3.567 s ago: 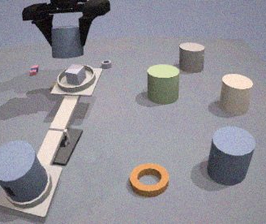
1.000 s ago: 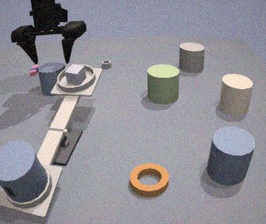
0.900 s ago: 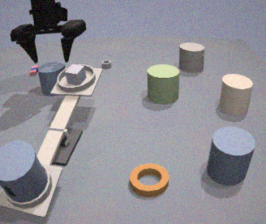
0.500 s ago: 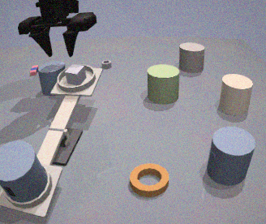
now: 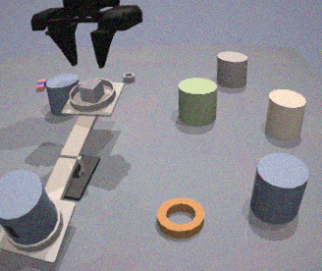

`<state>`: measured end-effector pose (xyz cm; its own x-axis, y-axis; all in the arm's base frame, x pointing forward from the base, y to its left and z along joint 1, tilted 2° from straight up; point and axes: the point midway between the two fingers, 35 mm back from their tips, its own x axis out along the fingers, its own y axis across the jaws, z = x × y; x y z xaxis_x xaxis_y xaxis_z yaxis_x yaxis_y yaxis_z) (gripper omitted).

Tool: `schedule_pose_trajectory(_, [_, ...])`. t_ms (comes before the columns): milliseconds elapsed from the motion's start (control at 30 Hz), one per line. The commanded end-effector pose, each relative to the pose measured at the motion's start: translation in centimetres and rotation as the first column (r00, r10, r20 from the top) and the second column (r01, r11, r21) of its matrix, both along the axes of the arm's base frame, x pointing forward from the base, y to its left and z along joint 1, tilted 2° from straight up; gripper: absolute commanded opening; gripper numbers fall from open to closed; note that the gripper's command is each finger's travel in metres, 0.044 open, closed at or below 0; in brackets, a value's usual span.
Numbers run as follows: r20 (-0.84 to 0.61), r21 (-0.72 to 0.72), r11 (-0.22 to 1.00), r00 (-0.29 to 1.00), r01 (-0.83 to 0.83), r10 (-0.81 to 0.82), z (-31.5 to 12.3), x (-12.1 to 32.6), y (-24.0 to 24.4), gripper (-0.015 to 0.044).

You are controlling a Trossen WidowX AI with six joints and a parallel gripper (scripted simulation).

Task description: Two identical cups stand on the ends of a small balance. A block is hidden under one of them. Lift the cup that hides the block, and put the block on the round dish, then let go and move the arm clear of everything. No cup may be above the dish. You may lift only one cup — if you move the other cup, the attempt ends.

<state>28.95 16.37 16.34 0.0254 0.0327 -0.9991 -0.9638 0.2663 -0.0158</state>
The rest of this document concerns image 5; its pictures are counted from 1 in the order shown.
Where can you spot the beige cylinder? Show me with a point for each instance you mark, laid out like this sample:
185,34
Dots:
285,114

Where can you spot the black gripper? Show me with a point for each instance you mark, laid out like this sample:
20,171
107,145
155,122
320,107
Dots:
62,24

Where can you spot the pink eraser with blue sleeve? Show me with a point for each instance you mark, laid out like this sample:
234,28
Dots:
41,85

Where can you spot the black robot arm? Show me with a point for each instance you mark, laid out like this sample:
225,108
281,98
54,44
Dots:
110,3

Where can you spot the orange ring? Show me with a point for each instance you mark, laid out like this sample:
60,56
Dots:
177,205

